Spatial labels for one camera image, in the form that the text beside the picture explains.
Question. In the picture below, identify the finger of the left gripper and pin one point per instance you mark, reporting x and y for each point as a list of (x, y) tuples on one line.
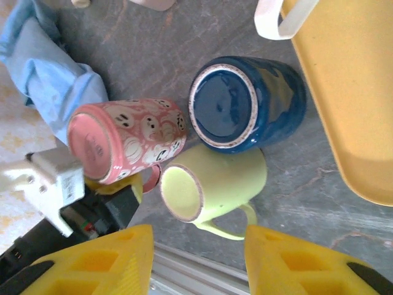
[(122, 196)]

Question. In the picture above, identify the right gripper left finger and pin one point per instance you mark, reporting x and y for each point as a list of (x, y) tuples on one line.
[(122, 261)]

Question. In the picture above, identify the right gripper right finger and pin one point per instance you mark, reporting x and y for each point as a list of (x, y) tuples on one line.
[(276, 261)]

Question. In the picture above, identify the pink patterned mug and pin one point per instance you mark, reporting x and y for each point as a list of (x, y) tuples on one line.
[(138, 132)]

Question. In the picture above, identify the light green mug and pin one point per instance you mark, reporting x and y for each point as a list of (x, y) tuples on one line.
[(221, 178)]

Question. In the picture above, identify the dark blue mug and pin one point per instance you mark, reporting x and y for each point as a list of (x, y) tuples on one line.
[(224, 107)]

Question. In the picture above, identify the yellow tray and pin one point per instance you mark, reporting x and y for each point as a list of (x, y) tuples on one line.
[(353, 92)]

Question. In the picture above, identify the white mug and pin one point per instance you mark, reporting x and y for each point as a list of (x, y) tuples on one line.
[(267, 27)]

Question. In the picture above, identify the light blue cloth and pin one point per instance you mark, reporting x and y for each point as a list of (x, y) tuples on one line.
[(46, 77)]

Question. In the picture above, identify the aluminium mounting rail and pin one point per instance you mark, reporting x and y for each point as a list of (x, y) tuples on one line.
[(190, 270)]

